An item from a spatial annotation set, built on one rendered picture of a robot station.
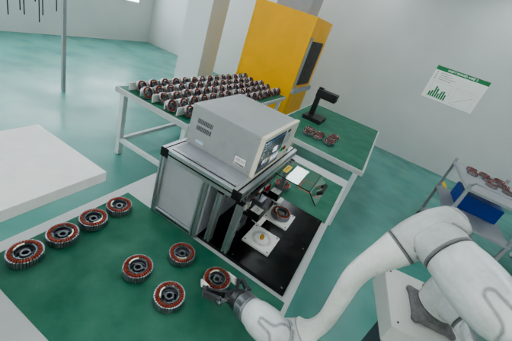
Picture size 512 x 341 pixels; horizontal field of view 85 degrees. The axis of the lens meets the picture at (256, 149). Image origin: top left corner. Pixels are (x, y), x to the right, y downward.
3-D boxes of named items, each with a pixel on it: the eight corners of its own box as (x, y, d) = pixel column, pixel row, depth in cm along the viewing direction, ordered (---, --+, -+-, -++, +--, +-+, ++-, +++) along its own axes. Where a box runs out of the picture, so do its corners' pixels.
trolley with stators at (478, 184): (460, 237, 370) (513, 175, 327) (476, 291, 284) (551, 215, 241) (414, 214, 389) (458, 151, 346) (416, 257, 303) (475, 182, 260)
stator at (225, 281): (233, 291, 115) (235, 285, 113) (208, 299, 108) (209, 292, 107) (222, 269, 123) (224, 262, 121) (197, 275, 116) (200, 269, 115)
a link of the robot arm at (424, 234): (382, 221, 80) (414, 262, 69) (442, 186, 77) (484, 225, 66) (395, 240, 87) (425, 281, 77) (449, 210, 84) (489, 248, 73)
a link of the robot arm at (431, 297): (436, 286, 130) (467, 256, 119) (468, 328, 116) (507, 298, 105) (410, 288, 125) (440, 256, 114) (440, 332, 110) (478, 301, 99)
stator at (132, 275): (158, 273, 112) (159, 267, 111) (131, 289, 103) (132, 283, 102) (142, 255, 117) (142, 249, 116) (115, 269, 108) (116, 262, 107)
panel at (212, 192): (258, 183, 189) (273, 145, 177) (196, 235, 133) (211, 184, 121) (257, 183, 190) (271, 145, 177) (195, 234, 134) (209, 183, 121)
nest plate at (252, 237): (279, 240, 147) (280, 238, 147) (267, 256, 135) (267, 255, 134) (254, 224, 152) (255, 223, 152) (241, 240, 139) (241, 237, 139)
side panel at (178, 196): (196, 234, 136) (212, 181, 123) (192, 238, 134) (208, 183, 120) (155, 205, 145) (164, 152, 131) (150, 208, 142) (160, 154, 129)
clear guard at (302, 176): (326, 188, 163) (331, 180, 160) (315, 206, 142) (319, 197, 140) (277, 162, 173) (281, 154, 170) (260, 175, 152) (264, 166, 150)
